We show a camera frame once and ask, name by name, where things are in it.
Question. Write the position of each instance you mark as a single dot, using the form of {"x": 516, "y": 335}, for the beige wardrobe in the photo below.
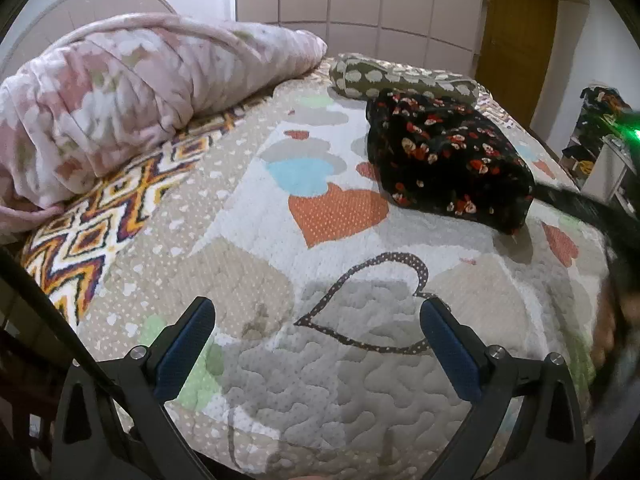
{"x": 360, "y": 0}

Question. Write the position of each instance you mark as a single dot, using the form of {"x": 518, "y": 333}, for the black floral zip robe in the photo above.
{"x": 445, "y": 160}

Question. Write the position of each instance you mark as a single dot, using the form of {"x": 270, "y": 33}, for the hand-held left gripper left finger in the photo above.
{"x": 184, "y": 345}

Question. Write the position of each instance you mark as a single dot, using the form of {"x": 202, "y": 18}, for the patchwork heart quilt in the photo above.
{"x": 300, "y": 270}

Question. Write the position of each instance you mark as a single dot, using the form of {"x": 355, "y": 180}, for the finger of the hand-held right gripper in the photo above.
{"x": 575, "y": 207}

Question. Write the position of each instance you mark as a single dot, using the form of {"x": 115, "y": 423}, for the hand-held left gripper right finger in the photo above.
{"x": 450, "y": 347}

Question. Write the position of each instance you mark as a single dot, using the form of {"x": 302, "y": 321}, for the pile of clothes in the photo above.
{"x": 602, "y": 107}

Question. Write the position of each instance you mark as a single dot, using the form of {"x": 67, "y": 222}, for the olive pillow with white pattern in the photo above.
{"x": 380, "y": 75}

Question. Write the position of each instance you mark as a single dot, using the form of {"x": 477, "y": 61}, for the wooden door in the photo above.
{"x": 517, "y": 45}

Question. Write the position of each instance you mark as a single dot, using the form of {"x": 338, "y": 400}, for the white shelf unit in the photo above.
{"x": 607, "y": 170}

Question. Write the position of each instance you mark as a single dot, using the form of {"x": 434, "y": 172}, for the person's right hand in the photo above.
{"x": 605, "y": 330}

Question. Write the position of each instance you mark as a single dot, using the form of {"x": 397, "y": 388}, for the pink floral blanket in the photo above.
{"x": 125, "y": 100}

